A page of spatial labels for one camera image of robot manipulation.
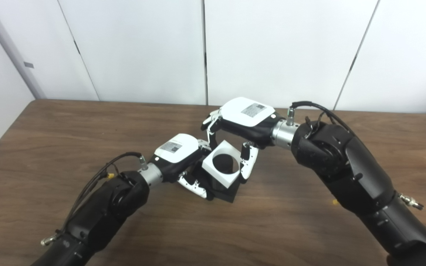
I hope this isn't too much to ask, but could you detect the gray wall corner post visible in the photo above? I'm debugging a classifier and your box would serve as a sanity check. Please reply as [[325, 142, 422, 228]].
[[0, 0, 45, 99]]

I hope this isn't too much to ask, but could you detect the white square piece with hole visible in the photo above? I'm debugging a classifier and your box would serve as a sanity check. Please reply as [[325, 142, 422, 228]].
[[202, 140, 244, 189]]

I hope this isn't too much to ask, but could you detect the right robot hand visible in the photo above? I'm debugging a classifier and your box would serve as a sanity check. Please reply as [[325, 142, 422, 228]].
[[201, 97, 285, 183]]

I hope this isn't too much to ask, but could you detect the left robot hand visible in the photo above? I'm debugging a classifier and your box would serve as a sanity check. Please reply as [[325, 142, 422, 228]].
[[149, 133, 213, 200]]

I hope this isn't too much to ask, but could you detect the black peg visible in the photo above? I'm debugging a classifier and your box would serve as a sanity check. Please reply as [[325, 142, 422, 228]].
[[185, 153, 241, 203]]

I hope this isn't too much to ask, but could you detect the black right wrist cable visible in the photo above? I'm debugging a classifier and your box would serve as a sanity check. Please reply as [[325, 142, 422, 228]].
[[286, 101, 424, 211]]

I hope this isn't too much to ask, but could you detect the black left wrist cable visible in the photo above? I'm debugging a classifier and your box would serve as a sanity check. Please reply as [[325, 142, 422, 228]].
[[40, 151, 149, 247]]

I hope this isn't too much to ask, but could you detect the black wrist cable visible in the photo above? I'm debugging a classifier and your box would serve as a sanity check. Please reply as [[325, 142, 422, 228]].
[[286, 101, 424, 211], [40, 151, 149, 247]]

